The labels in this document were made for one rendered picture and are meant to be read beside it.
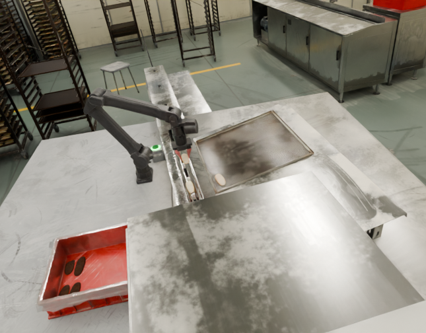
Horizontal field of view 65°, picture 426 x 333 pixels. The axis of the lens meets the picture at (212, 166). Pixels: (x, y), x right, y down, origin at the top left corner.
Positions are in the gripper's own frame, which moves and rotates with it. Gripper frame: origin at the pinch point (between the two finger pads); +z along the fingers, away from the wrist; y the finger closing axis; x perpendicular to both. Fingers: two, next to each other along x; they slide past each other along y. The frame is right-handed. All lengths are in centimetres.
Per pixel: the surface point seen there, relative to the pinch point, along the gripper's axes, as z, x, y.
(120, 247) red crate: 11, -40, -38
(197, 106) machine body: 13, 85, 22
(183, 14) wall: 56, 702, 107
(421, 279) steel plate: 14, -92, 65
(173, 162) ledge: 7.5, 9.8, -6.5
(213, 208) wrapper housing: -36, -84, 0
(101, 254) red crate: 11, -41, -46
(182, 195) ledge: 7.7, -20.3, -6.2
